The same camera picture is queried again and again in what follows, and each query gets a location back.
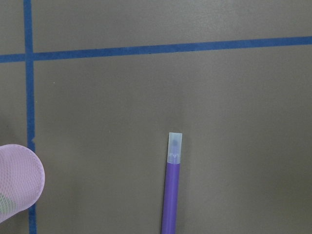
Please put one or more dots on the purple highlighter pen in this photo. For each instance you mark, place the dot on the purple highlighter pen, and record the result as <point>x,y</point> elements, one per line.
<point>171,184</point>

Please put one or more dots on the pink mesh pen holder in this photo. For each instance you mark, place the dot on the pink mesh pen holder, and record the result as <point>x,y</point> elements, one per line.
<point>22,179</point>

